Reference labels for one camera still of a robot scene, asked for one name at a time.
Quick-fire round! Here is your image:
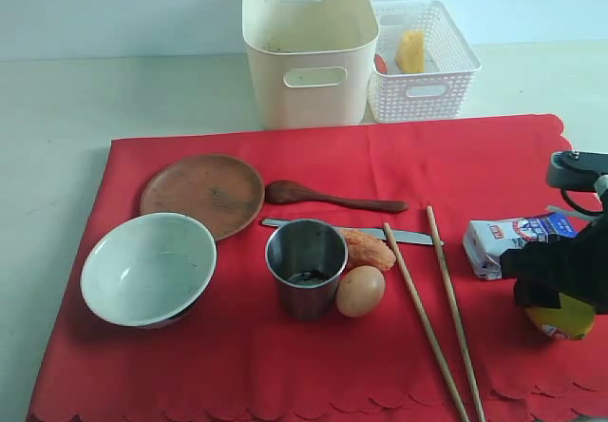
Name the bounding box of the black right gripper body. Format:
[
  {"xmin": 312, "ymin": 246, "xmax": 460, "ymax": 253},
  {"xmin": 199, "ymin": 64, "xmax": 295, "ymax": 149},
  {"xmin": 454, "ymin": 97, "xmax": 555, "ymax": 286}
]
[{"xmin": 555, "ymin": 215, "xmax": 607, "ymax": 315}]

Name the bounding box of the yellow lemon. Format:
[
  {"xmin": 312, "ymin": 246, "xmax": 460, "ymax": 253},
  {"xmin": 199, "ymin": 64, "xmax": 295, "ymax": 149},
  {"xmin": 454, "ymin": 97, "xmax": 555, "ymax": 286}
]
[{"xmin": 524, "ymin": 293, "xmax": 596, "ymax": 340}]

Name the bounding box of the blue white milk carton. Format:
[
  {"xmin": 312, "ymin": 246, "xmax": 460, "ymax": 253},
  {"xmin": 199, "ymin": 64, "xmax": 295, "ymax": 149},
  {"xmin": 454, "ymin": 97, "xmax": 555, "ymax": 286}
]
[{"xmin": 463, "ymin": 212, "xmax": 577, "ymax": 280}]

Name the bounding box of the brown egg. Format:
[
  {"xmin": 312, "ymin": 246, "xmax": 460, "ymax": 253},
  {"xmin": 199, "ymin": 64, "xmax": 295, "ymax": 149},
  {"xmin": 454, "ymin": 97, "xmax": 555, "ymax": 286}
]
[{"xmin": 335, "ymin": 265, "xmax": 386, "ymax": 317}]

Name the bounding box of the orange fried food piece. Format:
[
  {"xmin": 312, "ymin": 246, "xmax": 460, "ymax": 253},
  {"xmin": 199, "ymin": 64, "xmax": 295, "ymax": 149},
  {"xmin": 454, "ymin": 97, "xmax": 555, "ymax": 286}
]
[{"xmin": 338, "ymin": 228, "xmax": 396, "ymax": 272}]

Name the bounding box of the stainless steel cup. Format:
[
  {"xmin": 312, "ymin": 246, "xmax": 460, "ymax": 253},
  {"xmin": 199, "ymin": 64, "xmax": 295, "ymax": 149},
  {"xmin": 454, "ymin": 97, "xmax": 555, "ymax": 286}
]
[{"xmin": 263, "ymin": 219, "xmax": 348, "ymax": 320}]

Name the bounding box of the yellow cheese wedge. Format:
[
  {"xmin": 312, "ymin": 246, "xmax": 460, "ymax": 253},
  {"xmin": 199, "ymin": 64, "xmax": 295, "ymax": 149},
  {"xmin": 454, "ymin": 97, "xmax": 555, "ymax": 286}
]
[{"xmin": 394, "ymin": 29, "xmax": 426, "ymax": 74}]

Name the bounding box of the red sausage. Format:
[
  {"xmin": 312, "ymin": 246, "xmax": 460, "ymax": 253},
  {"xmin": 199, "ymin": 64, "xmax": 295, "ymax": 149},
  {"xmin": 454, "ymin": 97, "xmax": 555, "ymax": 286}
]
[{"xmin": 374, "ymin": 54, "xmax": 389, "ymax": 75}]

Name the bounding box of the right wooden chopstick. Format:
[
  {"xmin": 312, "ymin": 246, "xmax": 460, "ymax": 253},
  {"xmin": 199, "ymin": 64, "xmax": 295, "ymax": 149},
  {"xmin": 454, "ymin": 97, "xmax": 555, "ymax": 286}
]
[{"xmin": 426, "ymin": 205, "xmax": 486, "ymax": 422}]

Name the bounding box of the wooden chopstick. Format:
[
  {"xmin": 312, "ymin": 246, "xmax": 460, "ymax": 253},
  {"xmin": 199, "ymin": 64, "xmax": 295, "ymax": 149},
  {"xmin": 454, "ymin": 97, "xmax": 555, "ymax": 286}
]
[
  {"xmin": 383, "ymin": 222, "xmax": 469, "ymax": 422},
  {"xmin": 426, "ymin": 205, "xmax": 486, "ymax": 422}
]

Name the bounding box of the left wooden chopstick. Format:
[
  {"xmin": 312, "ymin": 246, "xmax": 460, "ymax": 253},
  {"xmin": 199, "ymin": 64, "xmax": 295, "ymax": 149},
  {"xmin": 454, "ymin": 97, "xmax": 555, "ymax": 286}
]
[{"xmin": 383, "ymin": 222, "xmax": 469, "ymax": 422}]

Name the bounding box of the steel table knife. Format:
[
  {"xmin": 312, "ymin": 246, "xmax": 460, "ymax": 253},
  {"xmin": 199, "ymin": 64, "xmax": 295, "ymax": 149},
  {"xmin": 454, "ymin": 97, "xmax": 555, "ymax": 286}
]
[{"xmin": 260, "ymin": 218, "xmax": 433, "ymax": 246}]

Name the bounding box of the white perforated plastic basket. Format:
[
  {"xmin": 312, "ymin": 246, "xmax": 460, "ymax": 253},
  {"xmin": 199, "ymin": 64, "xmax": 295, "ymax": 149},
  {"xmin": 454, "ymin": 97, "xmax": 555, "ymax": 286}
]
[{"xmin": 368, "ymin": 0, "xmax": 481, "ymax": 123}]

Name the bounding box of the red scalloped table cloth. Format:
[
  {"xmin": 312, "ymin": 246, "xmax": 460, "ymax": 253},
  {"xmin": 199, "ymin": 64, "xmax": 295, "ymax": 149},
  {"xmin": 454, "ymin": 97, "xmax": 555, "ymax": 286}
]
[{"xmin": 28, "ymin": 115, "xmax": 607, "ymax": 421}]

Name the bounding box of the dark wooden spoon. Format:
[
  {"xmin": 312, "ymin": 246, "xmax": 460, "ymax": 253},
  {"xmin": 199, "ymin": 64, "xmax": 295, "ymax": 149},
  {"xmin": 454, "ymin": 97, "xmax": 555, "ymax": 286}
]
[{"xmin": 265, "ymin": 180, "xmax": 409, "ymax": 214}]

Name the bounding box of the brown wooden plate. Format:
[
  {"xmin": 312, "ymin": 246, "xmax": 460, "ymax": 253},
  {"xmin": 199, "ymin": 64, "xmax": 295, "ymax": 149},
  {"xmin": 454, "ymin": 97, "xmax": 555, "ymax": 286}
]
[{"xmin": 139, "ymin": 154, "xmax": 265, "ymax": 241}]

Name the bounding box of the cream plastic bin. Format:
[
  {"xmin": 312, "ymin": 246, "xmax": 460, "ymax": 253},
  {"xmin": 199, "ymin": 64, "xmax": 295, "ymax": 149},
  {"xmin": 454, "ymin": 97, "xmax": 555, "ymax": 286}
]
[{"xmin": 241, "ymin": 0, "xmax": 379, "ymax": 129}]

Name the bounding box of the white ceramic bowl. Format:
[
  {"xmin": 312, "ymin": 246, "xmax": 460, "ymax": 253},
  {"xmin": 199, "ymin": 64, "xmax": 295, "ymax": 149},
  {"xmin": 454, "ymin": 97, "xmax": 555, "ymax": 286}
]
[{"xmin": 80, "ymin": 212, "xmax": 218, "ymax": 329}]

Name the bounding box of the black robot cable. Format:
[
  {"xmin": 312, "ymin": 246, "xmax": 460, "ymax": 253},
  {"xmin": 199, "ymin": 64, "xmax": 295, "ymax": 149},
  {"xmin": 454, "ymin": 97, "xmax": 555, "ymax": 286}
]
[{"xmin": 560, "ymin": 186, "xmax": 602, "ymax": 217}]

